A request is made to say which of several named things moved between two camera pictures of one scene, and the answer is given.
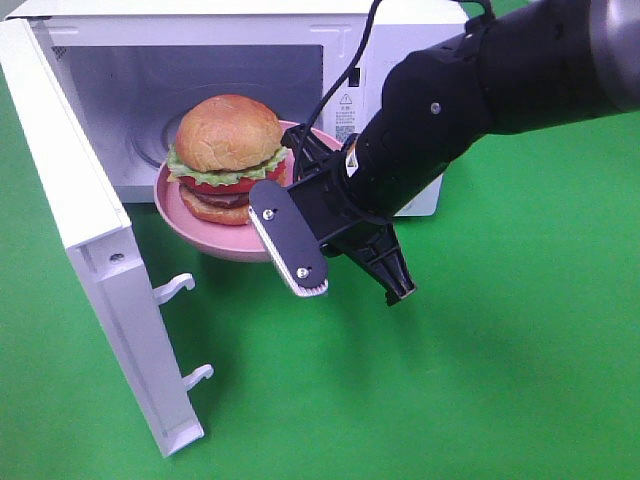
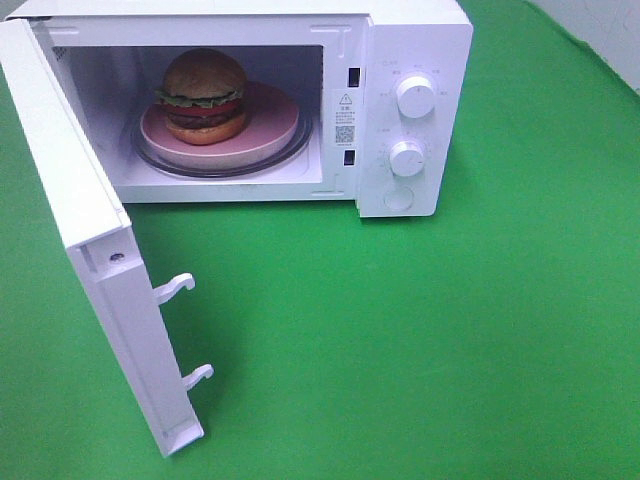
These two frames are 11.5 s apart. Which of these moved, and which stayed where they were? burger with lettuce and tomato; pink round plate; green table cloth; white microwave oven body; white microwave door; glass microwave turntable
Moved: glass microwave turntable; burger with lettuce and tomato; pink round plate
Stayed: white microwave door; green table cloth; white microwave oven body
